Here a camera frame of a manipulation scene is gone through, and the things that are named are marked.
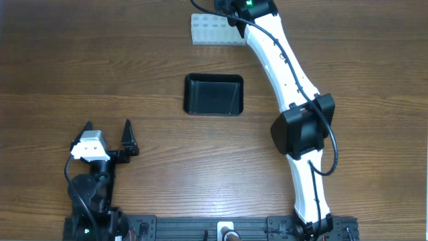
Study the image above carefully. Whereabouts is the white test tube rack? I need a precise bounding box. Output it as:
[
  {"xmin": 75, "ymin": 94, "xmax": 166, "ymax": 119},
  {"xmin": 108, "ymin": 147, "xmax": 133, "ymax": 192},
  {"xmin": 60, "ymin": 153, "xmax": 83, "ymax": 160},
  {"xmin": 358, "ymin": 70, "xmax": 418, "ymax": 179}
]
[{"xmin": 191, "ymin": 13, "xmax": 247, "ymax": 46}]

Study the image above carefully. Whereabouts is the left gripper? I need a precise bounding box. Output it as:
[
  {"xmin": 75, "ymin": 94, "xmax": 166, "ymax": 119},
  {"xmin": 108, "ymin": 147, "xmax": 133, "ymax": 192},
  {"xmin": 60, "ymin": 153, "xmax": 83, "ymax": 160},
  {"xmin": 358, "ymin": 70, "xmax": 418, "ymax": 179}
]
[{"xmin": 70, "ymin": 118, "xmax": 140, "ymax": 165}]

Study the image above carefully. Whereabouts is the black cable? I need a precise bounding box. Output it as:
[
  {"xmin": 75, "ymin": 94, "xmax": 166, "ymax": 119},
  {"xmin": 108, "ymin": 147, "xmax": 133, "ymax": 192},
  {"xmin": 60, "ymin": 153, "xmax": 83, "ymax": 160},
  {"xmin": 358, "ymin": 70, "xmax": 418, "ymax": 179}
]
[
  {"xmin": 189, "ymin": 0, "xmax": 339, "ymax": 177},
  {"xmin": 63, "ymin": 154, "xmax": 101, "ymax": 241}
]

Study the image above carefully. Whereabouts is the mounting rail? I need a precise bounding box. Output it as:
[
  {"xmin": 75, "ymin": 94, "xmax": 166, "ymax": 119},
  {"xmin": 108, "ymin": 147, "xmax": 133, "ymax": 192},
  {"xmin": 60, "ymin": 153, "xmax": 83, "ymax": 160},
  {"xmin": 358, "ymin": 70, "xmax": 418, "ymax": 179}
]
[{"xmin": 63, "ymin": 216, "xmax": 360, "ymax": 241}]

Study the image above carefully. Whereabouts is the clear test tube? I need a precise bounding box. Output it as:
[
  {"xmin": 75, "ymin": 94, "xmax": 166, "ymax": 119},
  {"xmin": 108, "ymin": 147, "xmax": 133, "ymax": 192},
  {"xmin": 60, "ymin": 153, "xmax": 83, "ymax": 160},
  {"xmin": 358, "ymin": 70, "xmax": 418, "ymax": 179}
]
[
  {"xmin": 192, "ymin": 81, "xmax": 201, "ymax": 113},
  {"xmin": 229, "ymin": 82, "xmax": 241, "ymax": 113}
]

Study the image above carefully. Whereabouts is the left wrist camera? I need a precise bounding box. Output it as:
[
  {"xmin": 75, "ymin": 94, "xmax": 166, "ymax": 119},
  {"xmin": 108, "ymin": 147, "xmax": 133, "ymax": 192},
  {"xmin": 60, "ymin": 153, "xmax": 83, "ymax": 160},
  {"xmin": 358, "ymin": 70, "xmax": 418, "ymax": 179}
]
[{"xmin": 70, "ymin": 129, "xmax": 111, "ymax": 163}]

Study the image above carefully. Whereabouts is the black tray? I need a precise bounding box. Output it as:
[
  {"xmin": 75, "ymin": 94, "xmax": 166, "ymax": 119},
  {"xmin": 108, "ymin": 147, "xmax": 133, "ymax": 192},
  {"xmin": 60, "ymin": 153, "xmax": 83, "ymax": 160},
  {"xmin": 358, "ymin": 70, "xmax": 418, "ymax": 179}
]
[{"xmin": 183, "ymin": 72, "xmax": 245, "ymax": 116}]

